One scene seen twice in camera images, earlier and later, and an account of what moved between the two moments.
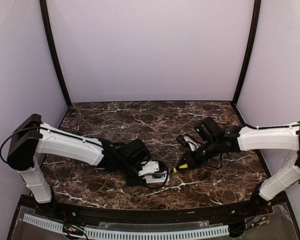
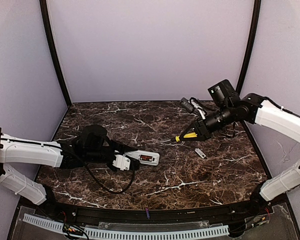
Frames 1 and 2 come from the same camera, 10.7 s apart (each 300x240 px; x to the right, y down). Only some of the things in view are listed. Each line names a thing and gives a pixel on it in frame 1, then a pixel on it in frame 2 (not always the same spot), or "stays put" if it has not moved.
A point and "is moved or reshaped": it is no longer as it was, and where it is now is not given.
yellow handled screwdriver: [185, 166] → [185, 136]
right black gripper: [193, 160] → [203, 128]
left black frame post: [44, 9] stays put
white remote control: [159, 177] is moved or reshaped
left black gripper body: [133, 181] → [120, 152]
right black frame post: [256, 14] stays put
